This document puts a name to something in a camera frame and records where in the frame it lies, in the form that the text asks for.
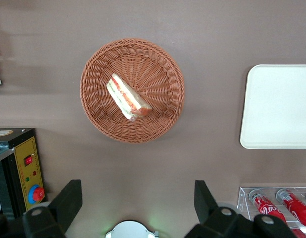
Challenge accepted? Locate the red cola bottle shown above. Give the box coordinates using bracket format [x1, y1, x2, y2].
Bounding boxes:
[276, 188, 306, 230]
[248, 189, 306, 238]

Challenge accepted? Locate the round brown wicker basket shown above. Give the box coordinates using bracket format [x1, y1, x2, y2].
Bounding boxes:
[79, 38, 186, 144]

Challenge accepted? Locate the cream white plastic tray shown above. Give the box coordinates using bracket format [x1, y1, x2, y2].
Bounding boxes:
[239, 64, 306, 149]

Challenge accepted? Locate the clear acrylic bottle rack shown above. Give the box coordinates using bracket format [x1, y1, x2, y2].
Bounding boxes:
[236, 186, 306, 238]

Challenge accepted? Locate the red emergency stop button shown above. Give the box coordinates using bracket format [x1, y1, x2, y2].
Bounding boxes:
[28, 184, 46, 204]

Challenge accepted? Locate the triangle sandwich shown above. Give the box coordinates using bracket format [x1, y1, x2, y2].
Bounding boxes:
[106, 73, 153, 122]

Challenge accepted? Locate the white round gripper disc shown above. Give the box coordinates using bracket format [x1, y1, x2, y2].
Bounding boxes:
[105, 220, 159, 238]

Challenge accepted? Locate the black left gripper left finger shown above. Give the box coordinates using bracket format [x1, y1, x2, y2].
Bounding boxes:
[0, 179, 83, 238]

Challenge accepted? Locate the black machine with yellow panel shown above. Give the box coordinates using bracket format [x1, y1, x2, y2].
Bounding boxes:
[0, 127, 47, 219]

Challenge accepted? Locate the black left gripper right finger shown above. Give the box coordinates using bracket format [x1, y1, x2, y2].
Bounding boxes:
[184, 180, 297, 238]

